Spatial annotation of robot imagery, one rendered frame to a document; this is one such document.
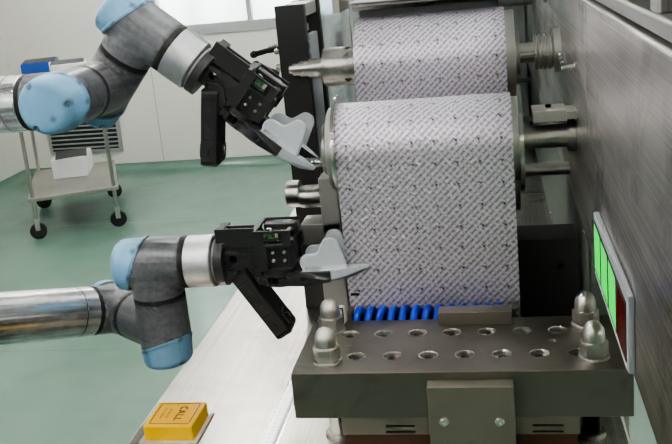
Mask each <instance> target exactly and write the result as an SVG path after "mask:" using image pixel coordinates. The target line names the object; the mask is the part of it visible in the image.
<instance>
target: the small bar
mask: <svg viewBox="0 0 672 444"><path fill-rule="evenodd" d="M438 321H439V325H479V324H512V314H511V305H510V304H508V305H471V306H439V309H438Z"/></svg>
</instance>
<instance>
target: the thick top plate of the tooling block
mask: <svg viewBox="0 0 672 444"><path fill-rule="evenodd" d="M571 321H572V316H538V317H512V324H479V325H439V321H438V319H415V320H374V321H346V322H345V324H344V326H345V331H344V332H342V333H340V334H337V335H335V336H336V342H337V344H338V345H339V346H340V355H341V356H342V362H341V363H340V364H338V365H336V366H333V367H318V366H315V365H314V364H313V359H314V355H313V345H315V334H316V332H317V330H318V328H319V322H314V323H313V326H312V328H311V330H310V332H309V335H308V337H307V339H306V341H305V344H304V346H303V348H302V350H301V352H300V355H299V357H298V359H297V361H296V364H295V366H294V368H293V370H292V373H291V382H292V391H293V399H294V408H295V417H296V418H429V417H428V403H427V390H426V387H427V381H428V380H489V379H513V382H514V401H515V417H624V416H634V374H629V373H628V371H627V369H626V366H625V363H624V359H623V356H622V353H621V350H620V347H619V344H618V341H617V338H616V335H615V332H614V329H613V326H612V323H611V320H610V317H609V315H599V321H600V322H601V324H602V326H603V327H604V329H605V338H606V339H607V340H608V341H609V353H610V359H609V360H608V361H606V362H602V363H588V362H584V361H582V360H580V359H579V358H578V353H579V340H581V339H582V330H580V329H576V328H574V327H572V326H571Z"/></svg>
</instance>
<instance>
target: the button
mask: <svg viewBox="0 0 672 444"><path fill-rule="evenodd" d="M207 418H208V410H207V403H206V402H162V403H160V404H159V405H158V406H157V408H156V409H155V411H154V412H153V414H152V415H151V416H150V418H149V419H148V421H147V422H146V424H145V425H144V427H143V428H144V434H145V440H146V441H194V440H195V438H196V437H197V435H198V433H199V431H200V430H201V428H202V426H203V424H204V423H205V421H206V419H207Z"/></svg>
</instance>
